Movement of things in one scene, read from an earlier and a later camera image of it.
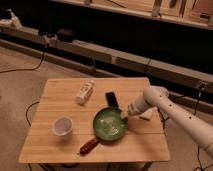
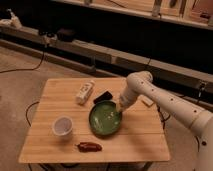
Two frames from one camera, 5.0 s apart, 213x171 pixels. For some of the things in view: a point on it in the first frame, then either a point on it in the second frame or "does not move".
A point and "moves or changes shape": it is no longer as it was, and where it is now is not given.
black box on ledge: (66, 35) does not move
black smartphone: (111, 99) to (106, 96)
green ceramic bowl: (110, 124) moves or changes shape
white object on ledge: (14, 21) does not move
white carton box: (85, 92) does not move
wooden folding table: (86, 121) does not move
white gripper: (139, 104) to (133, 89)
